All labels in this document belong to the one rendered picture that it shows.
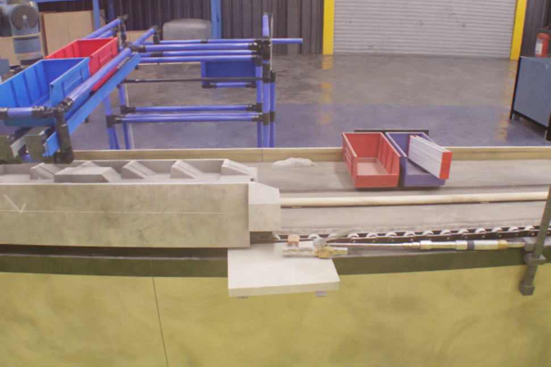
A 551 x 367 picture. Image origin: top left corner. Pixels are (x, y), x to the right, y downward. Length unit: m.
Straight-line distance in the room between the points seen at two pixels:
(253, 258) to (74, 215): 0.56
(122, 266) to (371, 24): 10.80
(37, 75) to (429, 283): 1.42
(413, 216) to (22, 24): 1.68
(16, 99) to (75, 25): 9.55
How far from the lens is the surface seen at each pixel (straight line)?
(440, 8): 12.33
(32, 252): 1.56
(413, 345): 1.69
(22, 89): 1.44
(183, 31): 10.23
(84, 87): 1.38
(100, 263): 1.46
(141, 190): 1.32
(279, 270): 1.25
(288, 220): 1.59
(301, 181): 1.90
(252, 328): 1.53
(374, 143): 2.13
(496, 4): 13.00
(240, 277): 1.23
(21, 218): 1.50
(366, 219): 1.63
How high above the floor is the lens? 1.52
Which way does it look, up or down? 21 degrees down
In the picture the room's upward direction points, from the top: straight up
